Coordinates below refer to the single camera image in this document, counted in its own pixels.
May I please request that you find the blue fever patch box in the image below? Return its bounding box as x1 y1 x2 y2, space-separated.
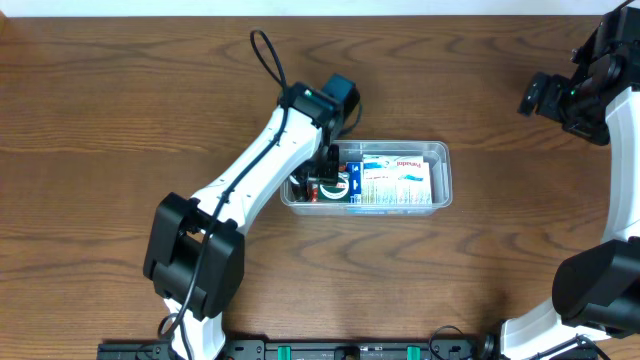
346 160 433 214

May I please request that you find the green Zam-Buk box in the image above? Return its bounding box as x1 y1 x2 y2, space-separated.
318 172 351 203

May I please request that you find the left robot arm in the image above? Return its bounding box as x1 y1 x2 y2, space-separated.
143 74 360 359

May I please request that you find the dark syrup bottle white cap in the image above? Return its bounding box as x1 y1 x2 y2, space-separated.
289 175 309 202

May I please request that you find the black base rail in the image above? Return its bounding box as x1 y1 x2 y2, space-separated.
97 324 496 360

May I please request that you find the red Panadol ActiFast box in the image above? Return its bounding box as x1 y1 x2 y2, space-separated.
309 183 319 202

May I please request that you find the white Panadol box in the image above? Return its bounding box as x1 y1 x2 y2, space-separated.
361 154 432 205

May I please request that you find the clear plastic container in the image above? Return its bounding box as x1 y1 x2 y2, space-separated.
280 140 453 216

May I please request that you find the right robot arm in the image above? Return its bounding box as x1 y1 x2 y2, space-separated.
481 1 639 359

